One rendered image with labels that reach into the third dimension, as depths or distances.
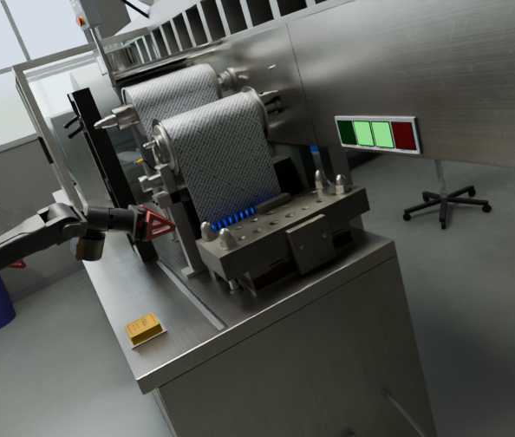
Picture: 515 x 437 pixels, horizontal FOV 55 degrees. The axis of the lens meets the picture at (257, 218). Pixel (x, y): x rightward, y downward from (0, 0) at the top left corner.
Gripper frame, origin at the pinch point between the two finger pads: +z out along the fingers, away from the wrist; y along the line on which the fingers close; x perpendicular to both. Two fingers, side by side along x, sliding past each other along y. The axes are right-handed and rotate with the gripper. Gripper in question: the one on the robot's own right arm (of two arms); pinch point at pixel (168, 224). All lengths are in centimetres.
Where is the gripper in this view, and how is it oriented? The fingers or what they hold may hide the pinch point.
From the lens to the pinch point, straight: 121.6
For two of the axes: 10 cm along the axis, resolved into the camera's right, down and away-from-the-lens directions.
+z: 8.9, 0.8, 4.5
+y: 4.2, 2.1, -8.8
